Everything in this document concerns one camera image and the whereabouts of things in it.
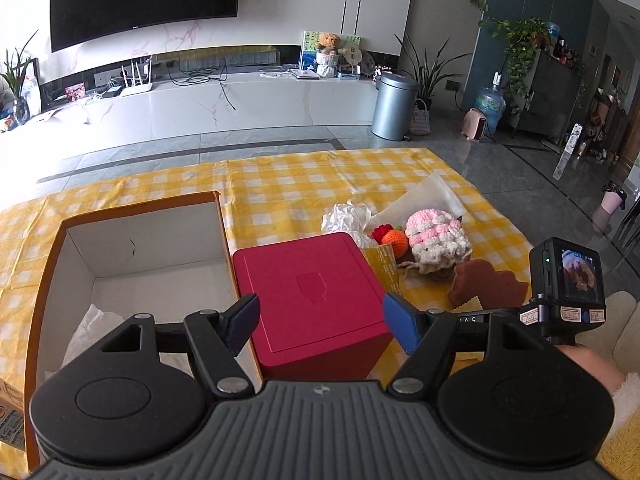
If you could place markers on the pink space heater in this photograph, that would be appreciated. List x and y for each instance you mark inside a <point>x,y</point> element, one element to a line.
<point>475,124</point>

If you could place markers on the white round hand fan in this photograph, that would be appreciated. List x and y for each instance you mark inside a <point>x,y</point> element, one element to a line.
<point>354,56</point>

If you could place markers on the silver trash can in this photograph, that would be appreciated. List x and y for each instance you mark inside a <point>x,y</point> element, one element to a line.
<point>392,107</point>

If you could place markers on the green trailing plant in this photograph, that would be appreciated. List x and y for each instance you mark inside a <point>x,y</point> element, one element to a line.
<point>522,45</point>

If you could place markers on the red square box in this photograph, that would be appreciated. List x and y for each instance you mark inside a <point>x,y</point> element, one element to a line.
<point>310,310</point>

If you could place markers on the white router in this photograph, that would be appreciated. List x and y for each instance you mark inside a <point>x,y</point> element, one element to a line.
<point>136,87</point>

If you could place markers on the yellow checkered tablecloth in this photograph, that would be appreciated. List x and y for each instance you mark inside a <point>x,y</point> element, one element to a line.
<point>280,185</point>

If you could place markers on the long leaf potted plant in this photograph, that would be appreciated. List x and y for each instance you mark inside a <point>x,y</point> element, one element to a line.
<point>430,80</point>

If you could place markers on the brown plush toy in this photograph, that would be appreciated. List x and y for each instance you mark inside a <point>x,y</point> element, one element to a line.
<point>480,285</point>

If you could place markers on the brown teddy bear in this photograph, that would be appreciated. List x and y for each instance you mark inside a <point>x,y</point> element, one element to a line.
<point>329,45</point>

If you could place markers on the plant in glass vase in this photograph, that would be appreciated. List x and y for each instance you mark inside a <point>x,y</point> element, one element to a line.
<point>17,100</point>

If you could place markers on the woven basket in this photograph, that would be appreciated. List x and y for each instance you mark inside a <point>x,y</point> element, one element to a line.
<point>420,121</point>

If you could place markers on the orange crochet fruit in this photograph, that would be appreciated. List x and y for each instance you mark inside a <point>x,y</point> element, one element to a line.
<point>395,244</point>

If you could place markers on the beige cushion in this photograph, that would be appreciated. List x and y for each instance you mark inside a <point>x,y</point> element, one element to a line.
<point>625,325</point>

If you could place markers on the white marble tv cabinet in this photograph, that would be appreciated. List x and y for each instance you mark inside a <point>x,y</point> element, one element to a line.
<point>250,100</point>

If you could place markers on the orange cardboard box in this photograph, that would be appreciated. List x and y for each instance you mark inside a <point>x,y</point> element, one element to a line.
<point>140,240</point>

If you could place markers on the blue water bottle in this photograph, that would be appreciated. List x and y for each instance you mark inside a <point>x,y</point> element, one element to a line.
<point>491,105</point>

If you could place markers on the dark metal cabinet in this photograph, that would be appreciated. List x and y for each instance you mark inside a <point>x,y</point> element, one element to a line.
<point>547,95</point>

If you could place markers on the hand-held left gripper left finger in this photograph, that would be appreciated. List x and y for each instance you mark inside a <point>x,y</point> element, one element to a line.
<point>244,324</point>

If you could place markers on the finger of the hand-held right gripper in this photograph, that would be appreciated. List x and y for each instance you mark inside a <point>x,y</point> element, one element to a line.
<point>470,317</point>

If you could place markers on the red crochet strawberry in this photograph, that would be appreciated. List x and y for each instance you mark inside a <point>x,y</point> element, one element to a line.
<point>380,232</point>

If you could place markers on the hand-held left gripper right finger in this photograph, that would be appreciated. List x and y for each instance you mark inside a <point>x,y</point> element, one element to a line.
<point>404,324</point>

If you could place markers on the pink pot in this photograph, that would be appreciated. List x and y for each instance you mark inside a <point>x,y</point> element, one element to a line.
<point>610,207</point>

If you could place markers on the yellow clear packet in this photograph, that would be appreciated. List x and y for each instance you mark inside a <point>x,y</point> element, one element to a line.
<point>382,265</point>

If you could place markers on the white plastic wrapped bundle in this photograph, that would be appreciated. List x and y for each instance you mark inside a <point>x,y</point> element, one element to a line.
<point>345,220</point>

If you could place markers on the pink photo card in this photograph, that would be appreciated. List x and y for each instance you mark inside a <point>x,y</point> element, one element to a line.
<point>75,92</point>

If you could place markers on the long white box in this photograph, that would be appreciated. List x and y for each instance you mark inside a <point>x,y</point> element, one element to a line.
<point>570,152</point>

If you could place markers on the dark wooden shelf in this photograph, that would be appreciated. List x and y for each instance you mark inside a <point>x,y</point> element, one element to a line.
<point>612,125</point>

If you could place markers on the pink white crochet hat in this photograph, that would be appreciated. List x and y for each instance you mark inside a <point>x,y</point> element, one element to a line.
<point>435,235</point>

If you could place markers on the person's right hand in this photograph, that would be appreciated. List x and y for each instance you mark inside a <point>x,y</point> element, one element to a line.
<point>592,366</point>

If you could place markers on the white tissue paper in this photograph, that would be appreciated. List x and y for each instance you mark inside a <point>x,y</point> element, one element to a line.
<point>95,330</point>

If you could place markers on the printed paper packet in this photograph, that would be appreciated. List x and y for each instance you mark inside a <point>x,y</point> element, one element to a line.
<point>10,415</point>

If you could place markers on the white bubble wrap bag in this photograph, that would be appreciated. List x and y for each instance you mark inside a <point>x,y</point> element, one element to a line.
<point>430,195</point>

